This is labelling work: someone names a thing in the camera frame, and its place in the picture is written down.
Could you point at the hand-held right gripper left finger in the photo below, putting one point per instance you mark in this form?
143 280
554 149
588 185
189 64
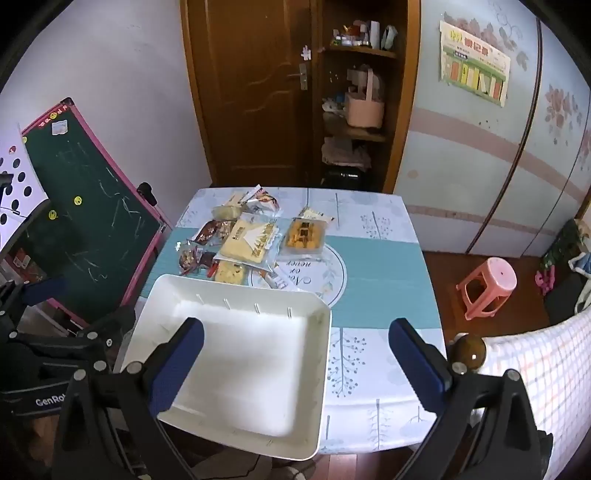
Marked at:
178 369

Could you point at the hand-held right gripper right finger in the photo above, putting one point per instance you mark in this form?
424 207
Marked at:
415 369

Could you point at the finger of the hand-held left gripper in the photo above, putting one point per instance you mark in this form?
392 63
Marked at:
108 328
46 290

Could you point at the white plastic tray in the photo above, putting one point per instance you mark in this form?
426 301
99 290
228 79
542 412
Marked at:
258 350

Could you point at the pale chips packet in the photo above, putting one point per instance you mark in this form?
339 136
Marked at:
231 273

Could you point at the dark red nut packet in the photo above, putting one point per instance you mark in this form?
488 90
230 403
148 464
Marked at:
210 230

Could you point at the large clear yellow snack bag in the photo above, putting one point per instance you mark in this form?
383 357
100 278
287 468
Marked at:
249 242

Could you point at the orange cake packet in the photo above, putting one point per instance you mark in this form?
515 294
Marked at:
302 237

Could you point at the brown round bedpost knob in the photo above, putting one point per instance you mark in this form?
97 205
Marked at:
468 351

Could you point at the pink framed green chalkboard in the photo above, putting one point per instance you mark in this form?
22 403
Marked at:
92 230

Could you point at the printed teal tablecloth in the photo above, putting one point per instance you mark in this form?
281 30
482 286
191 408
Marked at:
378 277

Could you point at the clear mixed nut packet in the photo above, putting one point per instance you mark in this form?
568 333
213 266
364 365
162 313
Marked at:
187 257

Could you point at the white board with black dots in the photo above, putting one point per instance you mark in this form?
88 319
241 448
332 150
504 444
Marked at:
18 184

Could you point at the red ended dark packet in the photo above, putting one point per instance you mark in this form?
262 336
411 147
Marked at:
207 261

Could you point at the pink plastic stool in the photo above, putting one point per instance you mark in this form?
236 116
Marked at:
491 281

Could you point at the small white red packet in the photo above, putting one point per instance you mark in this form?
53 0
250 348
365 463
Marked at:
277 279

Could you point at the checked bed sheet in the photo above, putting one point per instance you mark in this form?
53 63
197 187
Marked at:
554 378

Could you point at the pink toy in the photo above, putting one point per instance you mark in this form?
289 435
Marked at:
545 281

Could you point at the pale yellow snack packet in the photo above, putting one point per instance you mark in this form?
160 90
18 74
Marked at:
226 212

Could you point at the red and white flat box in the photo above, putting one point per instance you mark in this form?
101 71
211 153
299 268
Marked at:
316 213

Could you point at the blue white garment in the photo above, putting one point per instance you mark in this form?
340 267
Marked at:
582 277

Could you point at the white orange snack packet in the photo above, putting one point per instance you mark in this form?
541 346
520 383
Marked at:
265 199

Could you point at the green bag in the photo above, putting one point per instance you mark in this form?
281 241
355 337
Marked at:
563 244

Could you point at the floral sliding door wardrobe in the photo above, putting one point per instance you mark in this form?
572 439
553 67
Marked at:
461 161

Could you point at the folded pale cloth stack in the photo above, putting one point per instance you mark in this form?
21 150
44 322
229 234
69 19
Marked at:
344 152

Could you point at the cardboard box on shelf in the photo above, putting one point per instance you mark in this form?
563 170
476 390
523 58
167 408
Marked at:
364 113

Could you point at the wooden door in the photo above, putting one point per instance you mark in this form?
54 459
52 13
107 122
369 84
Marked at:
249 92

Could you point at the wooden shelf cabinet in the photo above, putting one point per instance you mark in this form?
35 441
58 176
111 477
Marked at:
406 69

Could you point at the cluster of small bottles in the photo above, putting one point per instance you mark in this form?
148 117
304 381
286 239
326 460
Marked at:
364 34

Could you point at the wall poster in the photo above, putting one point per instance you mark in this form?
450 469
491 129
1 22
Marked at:
475 64

